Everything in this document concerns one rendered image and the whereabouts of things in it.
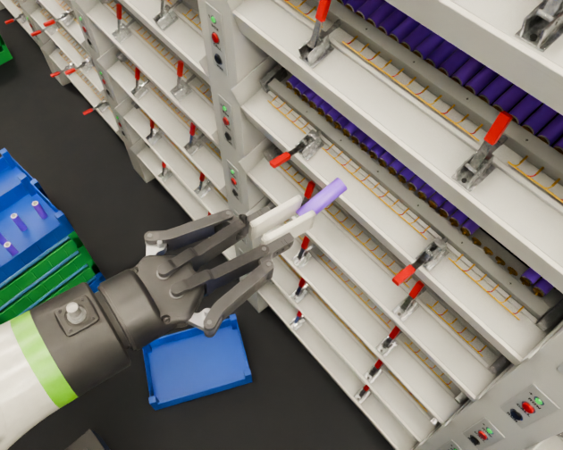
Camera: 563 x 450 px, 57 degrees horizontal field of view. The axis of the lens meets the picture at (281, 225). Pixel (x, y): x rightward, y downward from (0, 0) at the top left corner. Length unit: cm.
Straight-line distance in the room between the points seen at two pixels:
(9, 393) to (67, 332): 6
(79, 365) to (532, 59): 46
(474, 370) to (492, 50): 57
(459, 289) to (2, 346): 56
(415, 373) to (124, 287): 73
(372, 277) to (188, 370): 87
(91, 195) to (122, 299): 161
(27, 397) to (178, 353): 124
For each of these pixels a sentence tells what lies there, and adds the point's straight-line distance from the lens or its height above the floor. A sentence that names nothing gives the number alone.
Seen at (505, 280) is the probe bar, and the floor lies 97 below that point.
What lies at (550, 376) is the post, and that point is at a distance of 74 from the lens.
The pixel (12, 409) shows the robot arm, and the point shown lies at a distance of 50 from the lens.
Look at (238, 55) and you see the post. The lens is 88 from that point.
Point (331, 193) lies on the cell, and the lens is 59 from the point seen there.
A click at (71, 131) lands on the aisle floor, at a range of 234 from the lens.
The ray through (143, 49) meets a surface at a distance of 139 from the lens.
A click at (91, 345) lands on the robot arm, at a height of 116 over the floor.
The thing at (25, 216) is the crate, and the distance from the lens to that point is 159.
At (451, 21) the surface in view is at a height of 130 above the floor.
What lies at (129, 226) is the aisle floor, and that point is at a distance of 197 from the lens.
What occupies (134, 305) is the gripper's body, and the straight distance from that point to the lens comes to 50.
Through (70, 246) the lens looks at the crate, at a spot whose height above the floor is 35.
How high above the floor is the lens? 159
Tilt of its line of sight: 57 degrees down
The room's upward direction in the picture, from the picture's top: straight up
